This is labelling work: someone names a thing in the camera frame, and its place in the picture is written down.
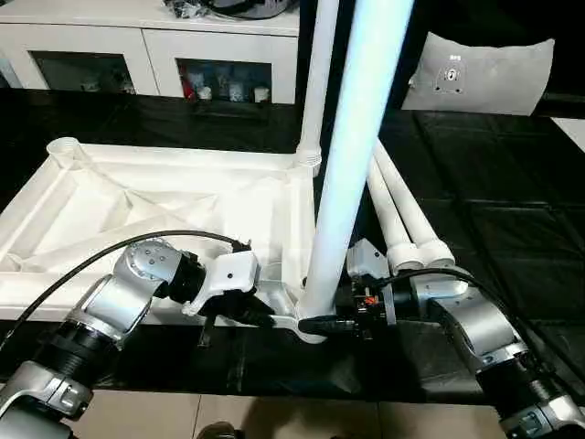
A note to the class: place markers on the white plastic table leg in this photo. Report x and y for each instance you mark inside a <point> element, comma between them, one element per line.
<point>320,68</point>
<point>388,215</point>
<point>361,114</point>
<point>411,206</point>

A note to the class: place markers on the white plastic table top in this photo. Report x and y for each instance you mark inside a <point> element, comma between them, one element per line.
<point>137,196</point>

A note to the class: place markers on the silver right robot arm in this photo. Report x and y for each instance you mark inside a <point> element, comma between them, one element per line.
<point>484,320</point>

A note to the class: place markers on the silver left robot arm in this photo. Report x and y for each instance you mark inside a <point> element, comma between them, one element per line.
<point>123,292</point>

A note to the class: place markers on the black work mat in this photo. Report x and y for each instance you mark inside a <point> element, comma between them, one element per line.
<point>297,361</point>

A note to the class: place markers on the dark brown shoe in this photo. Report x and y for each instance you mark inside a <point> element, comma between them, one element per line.
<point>219,431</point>

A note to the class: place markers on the small white jar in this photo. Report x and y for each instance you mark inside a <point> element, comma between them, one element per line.
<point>260,94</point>
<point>204,93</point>
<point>235,91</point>

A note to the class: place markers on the red bottle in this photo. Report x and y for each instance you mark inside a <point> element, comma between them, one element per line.
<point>187,87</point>

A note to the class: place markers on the grey printed cushion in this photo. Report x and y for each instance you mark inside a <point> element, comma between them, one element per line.
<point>484,73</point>

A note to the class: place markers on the white flat board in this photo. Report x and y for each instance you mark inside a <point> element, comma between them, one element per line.
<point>571,132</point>

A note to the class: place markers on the white cabinet with glass doors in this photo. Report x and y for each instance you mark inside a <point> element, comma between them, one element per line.
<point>114,41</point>

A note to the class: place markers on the black sofa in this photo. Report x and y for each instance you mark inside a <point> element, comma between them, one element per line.
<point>457,23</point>

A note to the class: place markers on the metal parts clutter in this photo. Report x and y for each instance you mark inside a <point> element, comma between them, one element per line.
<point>187,9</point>

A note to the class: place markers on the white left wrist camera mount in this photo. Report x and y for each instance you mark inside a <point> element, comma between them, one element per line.
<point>233,274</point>

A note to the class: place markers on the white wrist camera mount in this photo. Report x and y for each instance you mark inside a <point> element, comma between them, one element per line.
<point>233,274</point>
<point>365,258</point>

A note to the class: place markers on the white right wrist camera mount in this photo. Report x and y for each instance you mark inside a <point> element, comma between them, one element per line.
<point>365,258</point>

